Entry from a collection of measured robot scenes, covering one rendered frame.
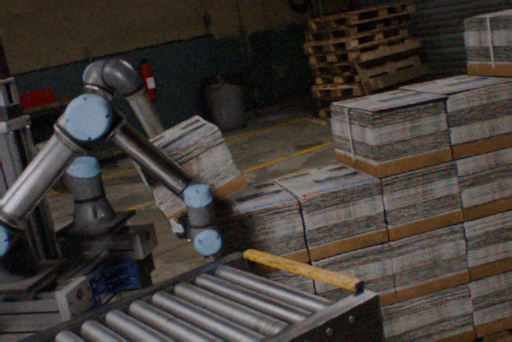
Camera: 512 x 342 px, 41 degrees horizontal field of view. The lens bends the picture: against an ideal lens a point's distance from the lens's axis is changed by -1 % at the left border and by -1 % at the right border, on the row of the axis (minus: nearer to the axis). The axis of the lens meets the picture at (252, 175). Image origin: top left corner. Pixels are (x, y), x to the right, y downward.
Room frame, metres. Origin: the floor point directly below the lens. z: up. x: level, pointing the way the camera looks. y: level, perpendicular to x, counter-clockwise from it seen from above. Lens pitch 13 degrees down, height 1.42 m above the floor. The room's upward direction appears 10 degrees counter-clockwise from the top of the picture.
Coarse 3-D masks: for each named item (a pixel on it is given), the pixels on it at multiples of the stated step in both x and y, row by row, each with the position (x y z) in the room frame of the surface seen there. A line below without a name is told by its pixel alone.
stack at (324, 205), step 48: (240, 192) 2.40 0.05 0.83; (288, 192) 2.34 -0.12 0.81; (336, 192) 2.20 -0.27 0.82; (384, 192) 2.24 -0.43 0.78; (432, 192) 2.28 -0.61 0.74; (480, 192) 2.31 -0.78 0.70; (240, 240) 2.13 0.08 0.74; (288, 240) 2.16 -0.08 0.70; (336, 240) 2.20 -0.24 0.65; (432, 240) 2.26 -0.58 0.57; (480, 240) 2.31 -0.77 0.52; (336, 288) 2.18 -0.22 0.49; (384, 288) 2.23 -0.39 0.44; (480, 288) 2.30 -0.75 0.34; (432, 336) 2.26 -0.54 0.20
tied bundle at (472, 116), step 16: (448, 96) 2.31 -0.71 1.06; (464, 96) 2.30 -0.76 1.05; (480, 96) 2.32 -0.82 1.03; (496, 96) 2.33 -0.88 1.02; (448, 112) 2.30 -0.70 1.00; (464, 112) 2.31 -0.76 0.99; (480, 112) 2.32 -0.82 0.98; (496, 112) 2.33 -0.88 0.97; (448, 128) 2.31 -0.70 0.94; (464, 128) 2.30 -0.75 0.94; (480, 128) 2.31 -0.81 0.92; (496, 128) 2.32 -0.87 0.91
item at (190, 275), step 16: (240, 256) 1.79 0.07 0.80; (192, 272) 1.73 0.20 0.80; (208, 272) 1.73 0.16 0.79; (160, 288) 1.66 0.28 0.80; (112, 304) 1.60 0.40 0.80; (128, 304) 1.59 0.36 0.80; (80, 320) 1.54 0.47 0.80; (96, 320) 1.54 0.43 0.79; (32, 336) 1.49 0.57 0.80; (48, 336) 1.48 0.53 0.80; (80, 336) 1.52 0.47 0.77
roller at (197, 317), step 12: (156, 300) 1.61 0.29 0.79; (168, 300) 1.57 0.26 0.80; (180, 300) 1.55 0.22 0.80; (168, 312) 1.55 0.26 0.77; (180, 312) 1.51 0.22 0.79; (192, 312) 1.47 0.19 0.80; (204, 312) 1.45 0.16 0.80; (192, 324) 1.46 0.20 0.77; (204, 324) 1.42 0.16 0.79; (216, 324) 1.39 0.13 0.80; (228, 324) 1.37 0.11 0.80; (216, 336) 1.37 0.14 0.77; (228, 336) 1.34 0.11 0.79; (240, 336) 1.31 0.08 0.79; (252, 336) 1.29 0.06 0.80; (264, 336) 1.29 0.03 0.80
